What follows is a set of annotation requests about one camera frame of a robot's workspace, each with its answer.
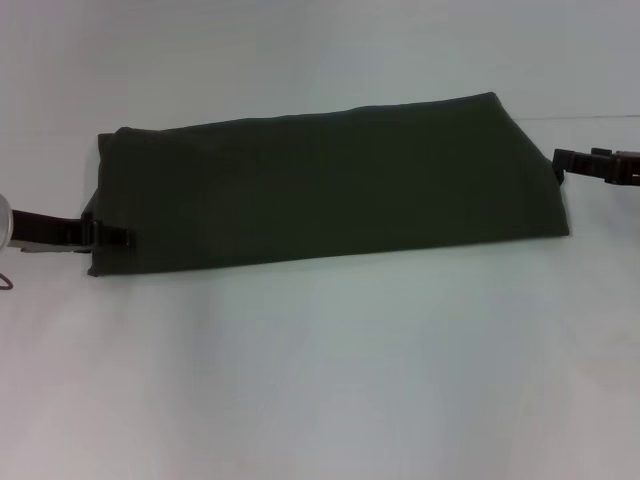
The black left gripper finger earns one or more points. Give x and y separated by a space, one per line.
110 236

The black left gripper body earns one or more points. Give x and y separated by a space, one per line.
45 232

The dark green shirt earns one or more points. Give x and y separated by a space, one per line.
325 190

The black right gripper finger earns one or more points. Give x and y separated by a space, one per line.
575 162
602 152

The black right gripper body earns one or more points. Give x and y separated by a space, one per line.
625 167

